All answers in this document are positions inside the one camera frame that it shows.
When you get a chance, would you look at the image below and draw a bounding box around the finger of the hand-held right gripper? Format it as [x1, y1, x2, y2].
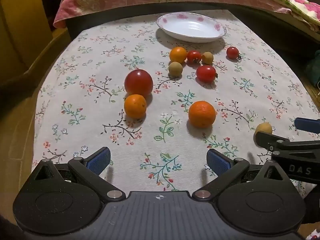
[254, 131, 320, 156]
[294, 117, 320, 133]

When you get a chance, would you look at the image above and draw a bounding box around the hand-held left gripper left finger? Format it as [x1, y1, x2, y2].
[32, 147, 126, 202]

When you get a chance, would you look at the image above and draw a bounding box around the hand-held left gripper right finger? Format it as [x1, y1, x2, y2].
[192, 149, 290, 201]

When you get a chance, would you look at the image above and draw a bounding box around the brown longan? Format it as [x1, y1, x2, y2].
[168, 62, 183, 77]
[201, 52, 214, 65]
[255, 122, 273, 135]

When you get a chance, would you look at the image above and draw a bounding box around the orange mandarin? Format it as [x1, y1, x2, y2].
[188, 100, 216, 128]
[124, 94, 147, 119]

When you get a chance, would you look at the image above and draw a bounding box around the large red tomato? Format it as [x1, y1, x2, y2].
[124, 69, 154, 98]

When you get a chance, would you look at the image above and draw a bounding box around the medium red tomato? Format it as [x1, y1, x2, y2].
[196, 65, 217, 83]

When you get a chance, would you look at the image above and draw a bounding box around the smooth yellow-orange orange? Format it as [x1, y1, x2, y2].
[169, 46, 188, 64]

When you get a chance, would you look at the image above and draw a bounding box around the white plate with pink flowers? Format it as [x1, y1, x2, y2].
[156, 12, 227, 43]

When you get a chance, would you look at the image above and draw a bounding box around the floral tablecloth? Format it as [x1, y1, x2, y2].
[31, 9, 320, 198]

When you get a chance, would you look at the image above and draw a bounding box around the green bag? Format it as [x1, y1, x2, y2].
[305, 56, 320, 87]

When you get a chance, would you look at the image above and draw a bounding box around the small red tomato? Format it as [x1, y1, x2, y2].
[187, 50, 202, 64]
[226, 46, 240, 60]

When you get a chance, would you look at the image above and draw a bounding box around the yellow wooden furniture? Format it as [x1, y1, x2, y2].
[0, 0, 73, 80]

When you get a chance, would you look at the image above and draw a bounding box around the dark bed frame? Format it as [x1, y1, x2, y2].
[64, 2, 320, 44]

